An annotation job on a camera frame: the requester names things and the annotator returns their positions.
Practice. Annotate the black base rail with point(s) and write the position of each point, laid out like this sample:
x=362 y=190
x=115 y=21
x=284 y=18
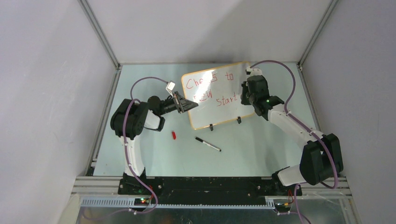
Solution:
x=243 y=191

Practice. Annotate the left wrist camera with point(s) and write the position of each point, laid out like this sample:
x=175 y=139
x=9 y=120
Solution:
x=170 y=86

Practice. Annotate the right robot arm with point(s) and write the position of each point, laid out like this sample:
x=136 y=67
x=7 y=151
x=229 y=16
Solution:
x=321 y=154

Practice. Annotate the yellow-framed whiteboard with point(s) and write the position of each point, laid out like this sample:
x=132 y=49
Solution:
x=217 y=91

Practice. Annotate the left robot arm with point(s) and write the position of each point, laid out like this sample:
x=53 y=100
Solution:
x=133 y=116

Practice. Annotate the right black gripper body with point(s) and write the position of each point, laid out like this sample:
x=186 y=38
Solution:
x=247 y=98

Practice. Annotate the aluminium frame front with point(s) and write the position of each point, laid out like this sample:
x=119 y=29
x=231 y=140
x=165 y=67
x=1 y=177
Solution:
x=103 y=192

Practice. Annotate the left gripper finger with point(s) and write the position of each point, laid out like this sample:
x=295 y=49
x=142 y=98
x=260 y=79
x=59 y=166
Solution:
x=186 y=105
x=176 y=97

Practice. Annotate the black capped marker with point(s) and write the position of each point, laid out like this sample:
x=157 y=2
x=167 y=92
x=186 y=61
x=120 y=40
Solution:
x=208 y=144

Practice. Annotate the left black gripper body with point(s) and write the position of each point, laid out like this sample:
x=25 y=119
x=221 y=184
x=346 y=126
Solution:
x=168 y=106

